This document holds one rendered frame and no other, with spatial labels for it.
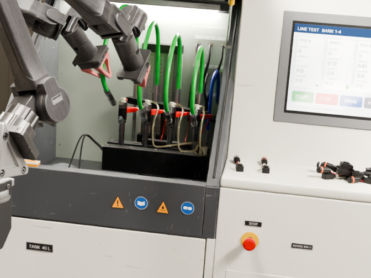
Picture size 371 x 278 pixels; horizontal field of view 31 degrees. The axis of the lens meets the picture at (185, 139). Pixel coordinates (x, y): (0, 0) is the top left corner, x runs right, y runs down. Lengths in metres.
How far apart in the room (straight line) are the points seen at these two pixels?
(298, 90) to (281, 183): 0.35
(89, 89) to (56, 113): 1.05
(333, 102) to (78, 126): 0.96
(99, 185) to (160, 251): 0.27
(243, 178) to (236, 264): 0.26
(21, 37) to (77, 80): 1.09
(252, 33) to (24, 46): 0.93
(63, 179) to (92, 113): 0.55
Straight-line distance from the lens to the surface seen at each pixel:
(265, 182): 1.93
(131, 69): 1.77
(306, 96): 2.14
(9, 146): 1.39
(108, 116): 2.50
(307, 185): 1.94
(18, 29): 1.44
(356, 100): 2.16
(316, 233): 1.98
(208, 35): 2.40
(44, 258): 2.13
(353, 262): 2.02
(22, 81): 1.46
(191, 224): 1.98
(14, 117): 1.41
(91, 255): 2.08
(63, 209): 2.05
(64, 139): 2.57
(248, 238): 1.95
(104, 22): 1.65
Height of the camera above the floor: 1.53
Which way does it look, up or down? 14 degrees down
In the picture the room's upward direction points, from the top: 4 degrees clockwise
